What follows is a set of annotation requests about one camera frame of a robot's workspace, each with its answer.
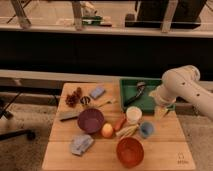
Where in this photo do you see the pale corn toy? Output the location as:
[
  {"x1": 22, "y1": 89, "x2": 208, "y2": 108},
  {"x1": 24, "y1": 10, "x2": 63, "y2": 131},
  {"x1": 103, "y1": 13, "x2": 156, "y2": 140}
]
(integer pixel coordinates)
[{"x1": 116, "y1": 125, "x2": 138, "y2": 138}]

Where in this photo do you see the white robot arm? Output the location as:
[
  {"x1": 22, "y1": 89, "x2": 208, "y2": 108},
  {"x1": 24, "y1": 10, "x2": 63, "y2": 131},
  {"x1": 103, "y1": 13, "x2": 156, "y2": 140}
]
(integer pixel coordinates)
[{"x1": 150, "y1": 65, "x2": 213, "y2": 121}]

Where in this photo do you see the black office chair base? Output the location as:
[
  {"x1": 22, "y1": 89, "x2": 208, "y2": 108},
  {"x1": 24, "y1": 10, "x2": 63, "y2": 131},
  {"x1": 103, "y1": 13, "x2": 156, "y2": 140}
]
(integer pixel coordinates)
[{"x1": 0, "y1": 91, "x2": 37, "y2": 142}]

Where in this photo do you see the blue folded cloth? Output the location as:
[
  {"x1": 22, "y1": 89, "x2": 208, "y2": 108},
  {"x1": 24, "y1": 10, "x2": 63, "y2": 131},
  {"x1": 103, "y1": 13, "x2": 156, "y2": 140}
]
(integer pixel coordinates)
[{"x1": 70, "y1": 134, "x2": 94, "y2": 156}]

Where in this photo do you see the green plastic tray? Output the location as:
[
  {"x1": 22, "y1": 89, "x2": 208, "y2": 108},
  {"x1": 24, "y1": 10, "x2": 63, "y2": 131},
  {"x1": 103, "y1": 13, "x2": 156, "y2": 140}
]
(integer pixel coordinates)
[{"x1": 119, "y1": 78, "x2": 161, "y2": 114}]

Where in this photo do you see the orange carrot toy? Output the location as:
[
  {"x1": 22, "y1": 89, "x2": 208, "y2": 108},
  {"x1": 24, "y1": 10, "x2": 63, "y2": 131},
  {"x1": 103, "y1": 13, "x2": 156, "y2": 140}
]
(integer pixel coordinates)
[{"x1": 114, "y1": 118, "x2": 126, "y2": 131}]

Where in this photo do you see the black and white clip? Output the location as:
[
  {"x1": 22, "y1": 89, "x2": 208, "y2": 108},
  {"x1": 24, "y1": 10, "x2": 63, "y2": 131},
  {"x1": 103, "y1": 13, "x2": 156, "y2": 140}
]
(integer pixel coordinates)
[{"x1": 80, "y1": 96, "x2": 91, "y2": 106}]

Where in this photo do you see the cream plastic fork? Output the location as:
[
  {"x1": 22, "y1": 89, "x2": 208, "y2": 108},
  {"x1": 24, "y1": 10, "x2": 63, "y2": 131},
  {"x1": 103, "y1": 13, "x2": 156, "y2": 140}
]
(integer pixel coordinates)
[{"x1": 97, "y1": 98, "x2": 117, "y2": 108}]

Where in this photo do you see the orange red bowl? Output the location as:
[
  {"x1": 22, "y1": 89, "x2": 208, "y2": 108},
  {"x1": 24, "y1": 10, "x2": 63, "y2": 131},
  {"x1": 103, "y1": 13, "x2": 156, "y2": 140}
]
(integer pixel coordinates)
[{"x1": 116, "y1": 137, "x2": 144, "y2": 168}]

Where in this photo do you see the blue sponge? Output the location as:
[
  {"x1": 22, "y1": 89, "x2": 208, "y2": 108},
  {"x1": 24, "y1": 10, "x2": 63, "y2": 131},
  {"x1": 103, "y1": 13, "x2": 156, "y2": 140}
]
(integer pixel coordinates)
[{"x1": 89, "y1": 86, "x2": 105, "y2": 100}]

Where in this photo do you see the small blue cup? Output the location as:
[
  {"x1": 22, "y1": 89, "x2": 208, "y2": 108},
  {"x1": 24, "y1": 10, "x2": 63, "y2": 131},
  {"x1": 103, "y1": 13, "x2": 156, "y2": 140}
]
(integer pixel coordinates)
[{"x1": 139, "y1": 122, "x2": 154, "y2": 138}]

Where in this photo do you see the purple bowl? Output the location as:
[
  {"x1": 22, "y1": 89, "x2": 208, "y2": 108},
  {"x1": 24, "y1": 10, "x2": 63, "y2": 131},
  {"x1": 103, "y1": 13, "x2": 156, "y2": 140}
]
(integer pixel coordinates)
[{"x1": 77, "y1": 108, "x2": 105, "y2": 134}]

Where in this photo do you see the white cup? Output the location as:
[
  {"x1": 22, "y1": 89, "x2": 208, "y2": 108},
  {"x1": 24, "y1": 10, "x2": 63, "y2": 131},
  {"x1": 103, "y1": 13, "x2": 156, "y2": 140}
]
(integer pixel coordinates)
[{"x1": 126, "y1": 106, "x2": 142, "y2": 124}]

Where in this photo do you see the black handled brush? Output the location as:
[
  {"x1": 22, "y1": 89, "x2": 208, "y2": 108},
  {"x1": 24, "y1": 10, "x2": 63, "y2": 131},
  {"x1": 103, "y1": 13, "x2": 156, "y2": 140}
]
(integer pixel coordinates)
[{"x1": 124, "y1": 82, "x2": 146, "y2": 106}]

